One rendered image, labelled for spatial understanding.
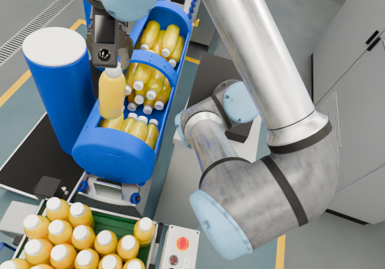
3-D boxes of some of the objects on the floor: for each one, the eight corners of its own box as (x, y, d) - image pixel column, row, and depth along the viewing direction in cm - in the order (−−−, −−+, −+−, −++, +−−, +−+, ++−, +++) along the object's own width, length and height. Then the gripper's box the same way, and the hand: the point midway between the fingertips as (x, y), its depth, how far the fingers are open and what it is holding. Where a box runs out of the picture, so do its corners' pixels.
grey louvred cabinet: (345, 66, 350) (454, -55, 234) (366, 227, 222) (628, 135, 106) (306, 52, 350) (396, -75, 234) (305, 205, 222) (501, 91, 106)
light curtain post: (200, 93, 271) (275, -128, 134) (199, 97, 267) (275, -125, 131) (194, 91, 270) (263, -131, 134) (193, 96, 267) (263, -128, 130)
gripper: (137, -24, 52) (138, 50, 71) (75, -32, 50) (94, 46, 69) (134, 7, 48) (136, 76, 67) (67, -1, 46) (89, 73, 65)
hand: (113, 67), depth 66 cm, fingers closed on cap, 4 cm apart
